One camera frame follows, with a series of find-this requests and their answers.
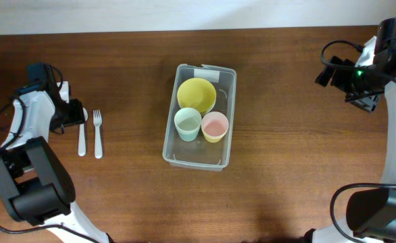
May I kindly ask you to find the grey plastic fork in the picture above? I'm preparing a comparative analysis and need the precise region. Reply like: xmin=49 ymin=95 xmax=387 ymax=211
xmin=93 ymin=109 xmax=103 ymax=159

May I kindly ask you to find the grey plastic spoon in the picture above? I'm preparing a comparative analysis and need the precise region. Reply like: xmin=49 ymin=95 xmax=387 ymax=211
xmin=78 ymin=108 xmax=88 ymax=157

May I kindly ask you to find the white plastic cup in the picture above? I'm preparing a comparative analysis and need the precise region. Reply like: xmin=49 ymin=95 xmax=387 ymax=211
xmin=174 ymin=107 xmax=201 ymax=134

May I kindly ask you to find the green plastic cup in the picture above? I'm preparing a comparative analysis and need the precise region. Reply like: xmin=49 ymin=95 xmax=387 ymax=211
xmin=178 ymin=130 xmax=199 ymax=142

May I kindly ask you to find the yellow plastic bowl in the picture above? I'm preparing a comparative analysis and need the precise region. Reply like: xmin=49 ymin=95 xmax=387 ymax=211
xmin=177 ymin=78 xmax=217 ymax=115

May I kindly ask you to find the yellow plastic cup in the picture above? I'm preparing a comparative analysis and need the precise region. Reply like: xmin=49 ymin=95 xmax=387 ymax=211
xmin=203 ymin=131 xmax=226 ymax=143

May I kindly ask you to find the pink plastic cup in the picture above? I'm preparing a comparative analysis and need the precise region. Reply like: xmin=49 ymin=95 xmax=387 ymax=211
xmin=201 ymin=111 xmax=229 ymax=138

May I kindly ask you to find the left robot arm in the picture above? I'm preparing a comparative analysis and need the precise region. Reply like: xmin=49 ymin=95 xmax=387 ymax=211
xmin=0 ymin=63 xmax=112 ymax=242

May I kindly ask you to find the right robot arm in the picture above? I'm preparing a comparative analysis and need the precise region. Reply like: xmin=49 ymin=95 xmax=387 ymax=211
xmin=301 ymin=17 xmax=396 ymax=242

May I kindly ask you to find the clear plastic storage bin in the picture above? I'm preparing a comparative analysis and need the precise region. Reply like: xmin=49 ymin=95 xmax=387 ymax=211
xmin=162 ymin=64 xmax=237 ymax=171

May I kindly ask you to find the white label on bin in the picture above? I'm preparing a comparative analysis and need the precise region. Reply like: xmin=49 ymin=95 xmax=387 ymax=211
xmin=194 ymin=69 xmax=220 ymax=83

